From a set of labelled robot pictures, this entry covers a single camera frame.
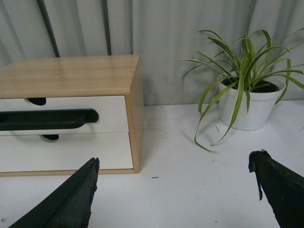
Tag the wooden drawer cabinet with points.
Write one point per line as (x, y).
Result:
(39, 79)

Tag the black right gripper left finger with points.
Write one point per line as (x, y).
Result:
(69, 206)

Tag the grey curtain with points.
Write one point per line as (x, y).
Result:
(164, 33)

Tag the white drawer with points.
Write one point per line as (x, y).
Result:
(111, 111)
(69, 152)

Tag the black drawer handle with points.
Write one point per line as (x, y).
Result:
(47, 119)

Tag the white plant pot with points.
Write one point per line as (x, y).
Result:
(255, 115)

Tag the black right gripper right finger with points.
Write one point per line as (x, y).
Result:
(283, 188)

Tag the green spider plant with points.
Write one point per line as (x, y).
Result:
(245, 73)

